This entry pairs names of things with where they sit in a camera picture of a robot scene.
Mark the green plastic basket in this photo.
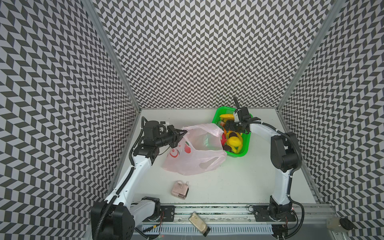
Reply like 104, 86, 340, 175
212, 107, 251, 158

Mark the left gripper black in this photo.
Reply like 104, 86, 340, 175
154, 124, 188, 149

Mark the pink dragon fruit fake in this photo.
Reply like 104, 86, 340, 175
221, 133, 228, 147

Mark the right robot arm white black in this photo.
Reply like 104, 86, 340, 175
225, 106, 302, 221

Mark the pink plastic bag fruit print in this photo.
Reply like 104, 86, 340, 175
162, 123, 227, 176

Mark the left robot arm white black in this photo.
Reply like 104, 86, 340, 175
91, 117, 187, 240

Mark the black knob on block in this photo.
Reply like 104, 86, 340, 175
339, 218, 355, 232

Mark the yellow fake mango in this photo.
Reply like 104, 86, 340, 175
226, 137, 243, 154

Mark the aluminium rail base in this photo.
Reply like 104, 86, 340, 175
138, 204, 348, 240

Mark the yellow fake banana bunch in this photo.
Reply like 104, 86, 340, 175
220, 114, 235, 122

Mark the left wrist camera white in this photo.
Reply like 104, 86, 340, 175
160, 121, 170, 128

